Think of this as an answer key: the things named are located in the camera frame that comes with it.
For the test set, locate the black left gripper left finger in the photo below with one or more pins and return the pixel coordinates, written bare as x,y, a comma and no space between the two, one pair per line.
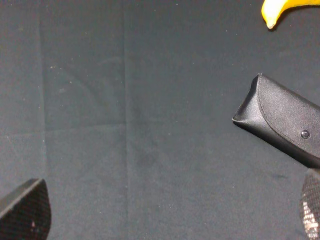
25,212

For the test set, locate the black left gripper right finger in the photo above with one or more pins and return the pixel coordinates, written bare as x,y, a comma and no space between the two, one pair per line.
309,204

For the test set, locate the black leather glasses case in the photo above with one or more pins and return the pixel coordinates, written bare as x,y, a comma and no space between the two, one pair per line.
282,118

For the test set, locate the black tablecloth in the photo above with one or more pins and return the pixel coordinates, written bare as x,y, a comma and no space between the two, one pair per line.
125,108

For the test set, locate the yellow banana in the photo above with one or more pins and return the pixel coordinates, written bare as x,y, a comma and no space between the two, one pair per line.
272,10

